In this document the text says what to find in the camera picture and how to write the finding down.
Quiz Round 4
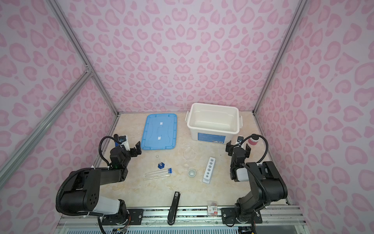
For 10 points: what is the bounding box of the blue cap test tube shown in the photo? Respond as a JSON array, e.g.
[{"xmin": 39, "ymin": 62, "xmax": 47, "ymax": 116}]
[
  {"xmin": 145, "ymin": 168, "xmax": 172, "ymax": 177},
  {"xmin": 144, "ymin": 173, "xmax": 171, "ymax": 180}
]

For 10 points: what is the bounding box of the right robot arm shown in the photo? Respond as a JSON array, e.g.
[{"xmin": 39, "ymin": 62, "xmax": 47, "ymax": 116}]
[{"xmin": 221, "ymin": 142, "xmax": 288, "ymax": 227}]

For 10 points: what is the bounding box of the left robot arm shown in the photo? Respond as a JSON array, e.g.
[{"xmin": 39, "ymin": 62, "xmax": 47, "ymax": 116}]
[{"xmin": 56, "ymin": 142, "xmax": 142, "ymax": 222}]

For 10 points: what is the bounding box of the pink jar black lid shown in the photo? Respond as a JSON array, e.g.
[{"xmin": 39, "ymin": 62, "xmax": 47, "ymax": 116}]
[{"xmin": 248, "ymin": 135, "xmax": 260, "ymax": 146}]

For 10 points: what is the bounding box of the blue base measuring cylinder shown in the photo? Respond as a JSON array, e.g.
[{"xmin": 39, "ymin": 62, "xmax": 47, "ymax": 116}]
[{"xmin": 156, "ymin": 155, "xmax": 165, "ymax": 169}]

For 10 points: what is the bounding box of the blue plastic bin lid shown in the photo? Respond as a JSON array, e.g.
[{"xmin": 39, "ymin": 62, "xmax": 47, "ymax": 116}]
[{"xmin": 141, "ymin": 114, "xmax": 177, "ymax": 150}]

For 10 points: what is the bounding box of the white test tube rack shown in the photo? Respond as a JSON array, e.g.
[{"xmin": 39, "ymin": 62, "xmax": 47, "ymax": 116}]
[{"xmin": 202, "ymin": 157, "xmax": 216, "ymax": 184}]

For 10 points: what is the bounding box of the white plastic storage bin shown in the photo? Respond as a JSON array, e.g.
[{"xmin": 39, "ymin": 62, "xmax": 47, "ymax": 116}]
[{"xmin": 185, "ymin": 103, "xmax": 243, "ymax": 144}]

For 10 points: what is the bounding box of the clear glass petri dish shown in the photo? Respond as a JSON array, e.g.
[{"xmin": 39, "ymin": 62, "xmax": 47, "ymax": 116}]
[{"xmin": 183, "ymin": 147, "xmax": 196, "ymax": 160}]

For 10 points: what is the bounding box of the small white ceramic crucible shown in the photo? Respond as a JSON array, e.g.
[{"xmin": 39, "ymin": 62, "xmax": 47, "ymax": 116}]
[{"xmin": 188, "ymin": 169, "xmax": 196, "ymax": 177}]

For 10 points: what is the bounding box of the staples box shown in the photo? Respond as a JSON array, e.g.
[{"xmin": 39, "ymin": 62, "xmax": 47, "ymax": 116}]
[{"xmin": 207, "ymin": 200, "xmax": 218, "ymax": 217}]

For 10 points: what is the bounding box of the black stapler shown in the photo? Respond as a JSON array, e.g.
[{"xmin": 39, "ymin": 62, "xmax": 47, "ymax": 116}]
[{"xmin": 167, "ymin": 191, "xmax": 181, "ymax": 226}]

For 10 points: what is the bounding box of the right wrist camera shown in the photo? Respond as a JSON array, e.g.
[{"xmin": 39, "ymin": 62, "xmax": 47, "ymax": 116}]
[{"xmin": 237, "ymin": 135, "xmax": 244, "ymax": 145}]

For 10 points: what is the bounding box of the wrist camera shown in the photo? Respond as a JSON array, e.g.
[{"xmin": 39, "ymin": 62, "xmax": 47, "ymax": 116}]
[
  {"xmin": 118, "ymin": 135, "xmax": 130, "ymax": 151},
  {"xmin": 237, "ymin": 135, "xmax": 244, "ymax": 145}
]

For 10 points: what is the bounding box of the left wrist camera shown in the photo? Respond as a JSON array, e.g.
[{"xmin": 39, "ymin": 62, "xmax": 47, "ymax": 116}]
[{"xmin": 118, "ymin": 135, "xmax": 130, "ymax": 151}]

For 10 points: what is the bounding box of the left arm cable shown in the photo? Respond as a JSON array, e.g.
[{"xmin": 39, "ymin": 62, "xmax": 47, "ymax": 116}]
[{"xmin": 98, "ymin": 136, "xmax": 122, "ymax": 167}]

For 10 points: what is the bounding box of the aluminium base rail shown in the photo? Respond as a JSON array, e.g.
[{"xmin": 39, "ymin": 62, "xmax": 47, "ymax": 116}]
[{"xmin": 55, "ymin": 205, "xmax": 310, "ymax": 234}]

